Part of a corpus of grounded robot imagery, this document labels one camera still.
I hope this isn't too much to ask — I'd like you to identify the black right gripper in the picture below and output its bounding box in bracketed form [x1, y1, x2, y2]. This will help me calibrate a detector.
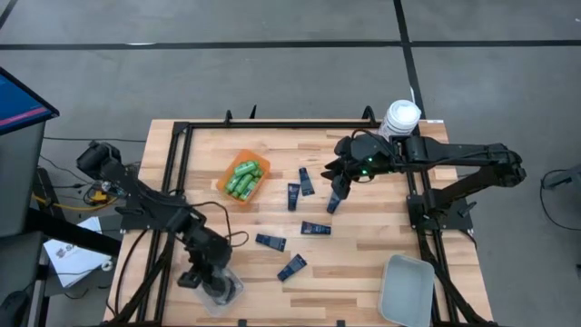
[320, 133, 403, 201]

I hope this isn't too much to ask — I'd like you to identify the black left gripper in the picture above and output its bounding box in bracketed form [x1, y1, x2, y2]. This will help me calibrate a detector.
[175, 224, 237, 294]

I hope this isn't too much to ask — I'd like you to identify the black item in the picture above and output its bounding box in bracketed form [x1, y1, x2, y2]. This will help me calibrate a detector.
[224, 267, 244, 296]
[202, 271, 241, 307]

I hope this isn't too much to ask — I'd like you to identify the clear plastic bin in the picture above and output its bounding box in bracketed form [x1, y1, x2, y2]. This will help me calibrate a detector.
[180, 253, 247, 318]

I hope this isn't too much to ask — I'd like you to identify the white wipes canister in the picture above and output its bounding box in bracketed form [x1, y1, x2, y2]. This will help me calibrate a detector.
[377, 99, 423, 143]

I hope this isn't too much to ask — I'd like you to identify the orange plastic bin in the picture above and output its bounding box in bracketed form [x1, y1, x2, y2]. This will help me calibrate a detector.
[215, 148, 272, 207]

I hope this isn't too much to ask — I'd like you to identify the pale grey plastic bin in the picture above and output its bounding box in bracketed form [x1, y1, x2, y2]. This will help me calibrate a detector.
[378, 253, 437, 327]

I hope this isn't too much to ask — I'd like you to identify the white cardboard box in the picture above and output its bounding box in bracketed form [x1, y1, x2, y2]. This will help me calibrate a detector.
[43, 216, 113, 289]

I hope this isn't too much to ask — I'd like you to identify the black stand beam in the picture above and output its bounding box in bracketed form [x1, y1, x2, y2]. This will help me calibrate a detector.
[25, 207, 123, 258]

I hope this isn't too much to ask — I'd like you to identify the black computer mouse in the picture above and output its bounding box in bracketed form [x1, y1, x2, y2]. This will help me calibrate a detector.
[0, 290, 32, 326]

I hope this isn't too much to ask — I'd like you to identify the blue screen monitor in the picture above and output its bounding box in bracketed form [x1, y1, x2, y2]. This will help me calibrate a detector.
[0, 66, 61, 137]

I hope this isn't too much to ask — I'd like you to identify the black aluminium rig frame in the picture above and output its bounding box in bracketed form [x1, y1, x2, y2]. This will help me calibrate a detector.
[103, 104, 496, 327]

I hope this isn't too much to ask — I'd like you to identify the yellow cable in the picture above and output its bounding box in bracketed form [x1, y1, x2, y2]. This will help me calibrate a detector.
[31, 185, 126, 213]

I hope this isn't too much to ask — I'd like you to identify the black floor cable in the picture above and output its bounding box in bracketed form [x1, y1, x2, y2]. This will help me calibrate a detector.
[538, 165, 581, 232]

